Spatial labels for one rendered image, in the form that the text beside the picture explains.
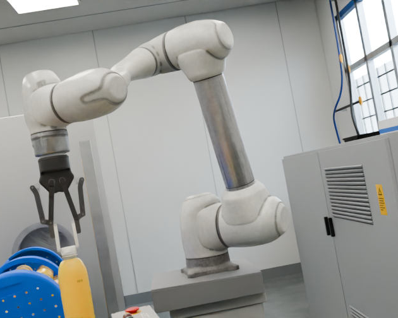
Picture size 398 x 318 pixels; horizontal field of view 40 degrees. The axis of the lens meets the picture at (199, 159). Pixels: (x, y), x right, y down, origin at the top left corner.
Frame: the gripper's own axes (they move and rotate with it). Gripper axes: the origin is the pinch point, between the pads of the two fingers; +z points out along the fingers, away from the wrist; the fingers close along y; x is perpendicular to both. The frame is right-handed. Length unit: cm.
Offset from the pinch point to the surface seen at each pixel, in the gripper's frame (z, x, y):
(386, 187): 11, -82, -141
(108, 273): 34, -158, -17
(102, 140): -73, -534, -54
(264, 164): -10, -501, -241
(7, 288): 11.6, -16.6, 17.4
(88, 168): -24, -158, -15
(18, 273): 8.4, -16.5, 14.1
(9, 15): -208, -448, 26
